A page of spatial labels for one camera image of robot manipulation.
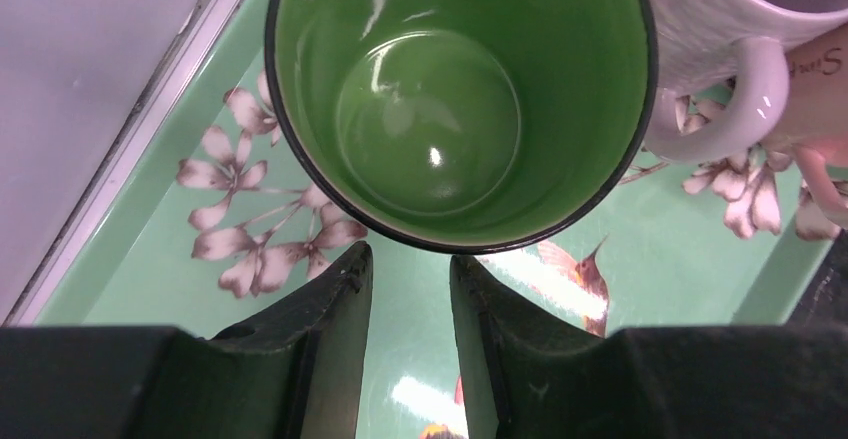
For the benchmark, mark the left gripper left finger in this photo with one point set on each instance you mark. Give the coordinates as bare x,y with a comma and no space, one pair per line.
292,370

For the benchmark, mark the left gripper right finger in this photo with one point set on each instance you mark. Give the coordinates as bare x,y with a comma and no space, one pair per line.
527,374

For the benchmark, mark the cream cartoon mug green interior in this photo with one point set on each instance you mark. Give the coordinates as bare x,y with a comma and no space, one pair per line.
463,126

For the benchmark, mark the lavender ribbed mug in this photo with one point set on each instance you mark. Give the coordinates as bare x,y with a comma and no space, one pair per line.
704,42

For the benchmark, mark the green floral serving tray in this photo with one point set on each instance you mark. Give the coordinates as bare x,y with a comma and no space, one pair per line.
196,236

